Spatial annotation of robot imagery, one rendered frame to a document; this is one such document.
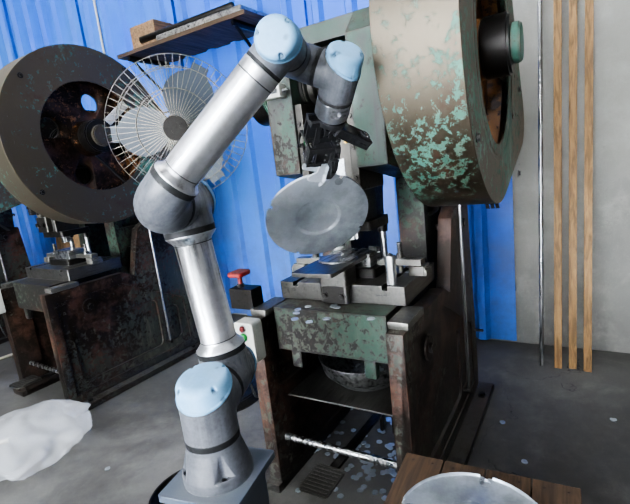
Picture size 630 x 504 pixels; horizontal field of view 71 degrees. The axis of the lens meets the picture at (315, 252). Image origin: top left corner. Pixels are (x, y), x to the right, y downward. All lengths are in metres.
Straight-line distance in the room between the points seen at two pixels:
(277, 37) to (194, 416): 0.72
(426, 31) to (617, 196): 1.70
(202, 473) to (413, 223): 1.04
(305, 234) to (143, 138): 0.96
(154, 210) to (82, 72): 1.62
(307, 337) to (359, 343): 0.18
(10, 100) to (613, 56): 2.57
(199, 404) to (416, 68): 0.80
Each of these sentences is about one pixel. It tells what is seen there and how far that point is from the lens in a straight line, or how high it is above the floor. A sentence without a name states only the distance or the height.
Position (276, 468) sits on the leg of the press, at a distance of 1.70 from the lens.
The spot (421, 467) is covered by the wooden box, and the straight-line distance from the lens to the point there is 1.20.
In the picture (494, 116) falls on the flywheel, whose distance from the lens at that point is 1.60.
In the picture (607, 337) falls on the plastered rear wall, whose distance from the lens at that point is 2.68.
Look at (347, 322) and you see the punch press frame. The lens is 1.33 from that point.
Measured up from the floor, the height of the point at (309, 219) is 0.94.
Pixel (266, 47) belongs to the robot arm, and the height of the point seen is 1.28.
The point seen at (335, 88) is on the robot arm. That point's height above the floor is 1.23.
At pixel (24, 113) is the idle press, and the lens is 2.27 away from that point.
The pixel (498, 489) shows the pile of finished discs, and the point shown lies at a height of 0.37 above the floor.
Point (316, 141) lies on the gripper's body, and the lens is 1.02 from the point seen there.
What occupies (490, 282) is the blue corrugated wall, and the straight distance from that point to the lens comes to 2.59.
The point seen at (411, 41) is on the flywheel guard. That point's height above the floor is 1.30.
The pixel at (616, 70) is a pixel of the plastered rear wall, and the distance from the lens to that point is 2.50.
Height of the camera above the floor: 1.08
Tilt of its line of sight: 11 degrees down
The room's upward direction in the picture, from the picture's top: 7 degrees counter-clockwise
